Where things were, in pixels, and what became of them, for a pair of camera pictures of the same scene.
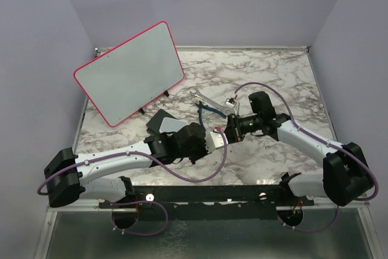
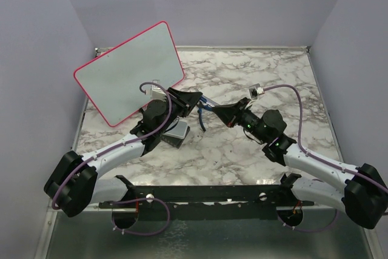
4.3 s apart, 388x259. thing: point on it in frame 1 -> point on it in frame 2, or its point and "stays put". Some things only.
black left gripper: [193, 159] -> [190, 99]
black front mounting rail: [207, 203] stays put
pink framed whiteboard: [130, 76] stays put
